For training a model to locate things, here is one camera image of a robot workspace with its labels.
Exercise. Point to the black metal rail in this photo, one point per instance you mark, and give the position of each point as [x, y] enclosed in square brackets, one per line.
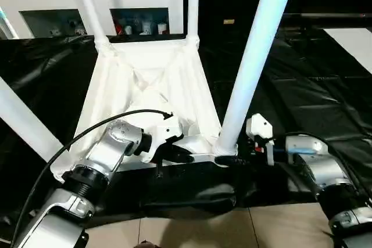
[331, 15]

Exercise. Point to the white flat board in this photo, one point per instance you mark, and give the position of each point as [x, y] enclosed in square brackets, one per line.
[354, 42]

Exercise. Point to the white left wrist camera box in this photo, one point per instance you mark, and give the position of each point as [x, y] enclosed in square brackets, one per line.
[168, 129]

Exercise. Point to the white plastic table top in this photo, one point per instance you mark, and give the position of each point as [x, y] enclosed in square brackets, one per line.
[151, 79]

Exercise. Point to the light blue plastic pole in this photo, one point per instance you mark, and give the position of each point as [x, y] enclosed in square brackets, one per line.
[7, 24]

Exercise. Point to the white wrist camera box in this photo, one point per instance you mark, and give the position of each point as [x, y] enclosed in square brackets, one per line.
[258, 127]
[168, 129]

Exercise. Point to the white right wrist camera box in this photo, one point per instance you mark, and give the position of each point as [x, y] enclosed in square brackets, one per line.
[258, 127]

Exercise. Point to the white plastic table leg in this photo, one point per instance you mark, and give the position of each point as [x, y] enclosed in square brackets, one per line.
[90, 4]
[23, 120]
[193, 4]
[258, 45]

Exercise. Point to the black mat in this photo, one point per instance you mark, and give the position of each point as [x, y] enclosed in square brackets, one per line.
[308, 85]

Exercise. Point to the small yellow label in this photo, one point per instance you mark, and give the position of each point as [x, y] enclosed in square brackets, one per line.
[229, 21]

